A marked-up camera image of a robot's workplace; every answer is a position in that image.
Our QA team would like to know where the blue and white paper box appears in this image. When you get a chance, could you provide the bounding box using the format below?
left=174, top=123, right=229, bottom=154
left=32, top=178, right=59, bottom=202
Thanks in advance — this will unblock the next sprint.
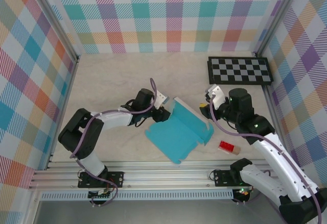
left=145, top=96, right=215, bottom=165

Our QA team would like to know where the black checkerboard calibration board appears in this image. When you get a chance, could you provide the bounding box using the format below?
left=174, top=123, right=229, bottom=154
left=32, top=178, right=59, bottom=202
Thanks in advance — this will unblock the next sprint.
left=206, top=56, right=273, bottom=86

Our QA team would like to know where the red and wooden block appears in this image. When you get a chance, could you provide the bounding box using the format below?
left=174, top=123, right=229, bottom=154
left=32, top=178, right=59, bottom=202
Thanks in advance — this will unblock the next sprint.
left=218, top=140, right=242, bottom=156

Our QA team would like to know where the small circuit board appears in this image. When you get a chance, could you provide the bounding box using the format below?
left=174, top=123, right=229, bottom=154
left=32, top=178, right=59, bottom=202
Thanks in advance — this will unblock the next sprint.
left=236, top=187, right=253, bottom=197
left=88, top=188, right=115, bottom=200

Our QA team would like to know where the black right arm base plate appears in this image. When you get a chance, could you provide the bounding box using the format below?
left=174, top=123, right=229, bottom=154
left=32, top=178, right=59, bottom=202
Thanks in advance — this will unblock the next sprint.
left=213, top=169, right=235, bottom=187

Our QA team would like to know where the aluminium front frame rail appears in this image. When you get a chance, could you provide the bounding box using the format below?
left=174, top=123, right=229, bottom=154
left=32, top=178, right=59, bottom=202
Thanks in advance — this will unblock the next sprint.
left=28, top=159, right=311, bottom=190

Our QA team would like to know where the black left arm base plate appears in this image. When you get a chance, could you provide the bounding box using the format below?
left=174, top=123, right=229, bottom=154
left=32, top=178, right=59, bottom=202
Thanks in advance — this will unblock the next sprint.
left=78, top=170, right=125, bottom=189

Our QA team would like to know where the aluminium corner post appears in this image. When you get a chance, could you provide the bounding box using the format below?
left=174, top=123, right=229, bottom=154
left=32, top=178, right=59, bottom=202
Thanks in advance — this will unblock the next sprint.
left=25, top=0, right=81, bottom=63
left=254, top=0, right=303, bottom=57

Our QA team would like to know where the perforated metal cable tray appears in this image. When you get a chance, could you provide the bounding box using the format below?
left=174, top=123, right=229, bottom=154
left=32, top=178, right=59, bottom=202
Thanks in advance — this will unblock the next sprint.
left=40, top=189, right=235, bottom=201

